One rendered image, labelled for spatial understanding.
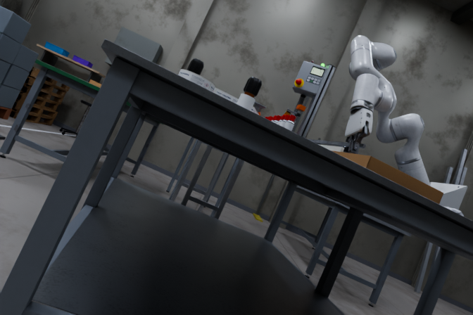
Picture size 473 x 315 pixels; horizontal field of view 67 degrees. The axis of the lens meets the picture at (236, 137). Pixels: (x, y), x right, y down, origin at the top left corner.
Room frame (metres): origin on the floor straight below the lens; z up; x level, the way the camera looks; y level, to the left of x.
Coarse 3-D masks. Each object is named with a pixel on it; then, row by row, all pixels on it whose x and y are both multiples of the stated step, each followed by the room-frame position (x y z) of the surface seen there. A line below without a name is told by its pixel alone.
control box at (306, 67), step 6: (306, 66) 2.19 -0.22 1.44; (312, 66) 2.17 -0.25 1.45; (318, 66) 2.16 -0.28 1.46; (300, 72) 2.19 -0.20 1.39; (306, 72) 2.18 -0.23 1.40; (324, 72) 2.14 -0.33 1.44; (300, 78) 2.19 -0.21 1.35; (306, 78) 2.17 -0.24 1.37; (318, 78) 2.15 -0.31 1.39; (294, 84) 2.20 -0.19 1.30; (300, 84) 2.18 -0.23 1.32; (306, 84) 2.17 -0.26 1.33; (312, 84) 2.16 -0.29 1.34; (294, 90) 2.25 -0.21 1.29; (300, 90) 2.19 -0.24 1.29; (306, 90) 2.16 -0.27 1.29; (312, 90) 2.15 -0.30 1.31; (312, 96) 2.21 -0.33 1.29
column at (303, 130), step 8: (328, 72) 2.14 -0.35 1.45; (328, 80) 2.14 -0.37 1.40; (320, 88) 2.14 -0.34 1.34; (320, 96) 2.14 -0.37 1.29; (312, 104) 2.14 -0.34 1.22; (312, 112) 2.15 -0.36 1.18; (304, 120) 2.15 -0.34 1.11; (312, 120) 2.15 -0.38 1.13; (304, 128) 2.14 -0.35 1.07; (304, 136) 2.15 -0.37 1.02
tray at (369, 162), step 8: (336, 152) 1.12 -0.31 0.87; (352, 160) 1.02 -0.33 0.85; (360, 160) 0.98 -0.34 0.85; (368, 160) 0.95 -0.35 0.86; (376, 160) 0.95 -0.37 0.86; (368, 168) 0.94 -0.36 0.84; (376, 168) 0.95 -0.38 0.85; (384, 168) 0.95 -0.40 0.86; (392, 168) 0.96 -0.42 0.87; (384, 176) 0.96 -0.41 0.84; (392, 176) 0.96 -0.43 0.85; (400, 176) 0.97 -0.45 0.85; (408, 176) 0.97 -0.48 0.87; (400, 184) 0.97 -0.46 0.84; (408, 184) 0.97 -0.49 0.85; (416, 184) 0.98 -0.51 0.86; (424, 184) 0.98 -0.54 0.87; (416, 192) 0.98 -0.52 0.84; (424, 192) 0.99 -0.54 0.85; (432, 192) 0.99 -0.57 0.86; (440, 192) 1.00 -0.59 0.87; (432, 200) 0.99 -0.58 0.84; (440, 200) 1.00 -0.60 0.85
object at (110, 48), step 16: (112, 48) 0.76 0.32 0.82; (144, 64) 0.78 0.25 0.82; (176, 80) 0.79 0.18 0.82; (208, 96) 0.81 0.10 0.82; (240, 112) 0.83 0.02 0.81; (272, 128) 0.85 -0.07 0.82; (304, 144) 0.87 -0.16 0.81; (336, 160) 0.89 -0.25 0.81; (368, 176) 0.91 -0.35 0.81; (400, 192) 0.94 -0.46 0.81; (432, 208) 0.96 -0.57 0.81; (464, 224) 0.99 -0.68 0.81
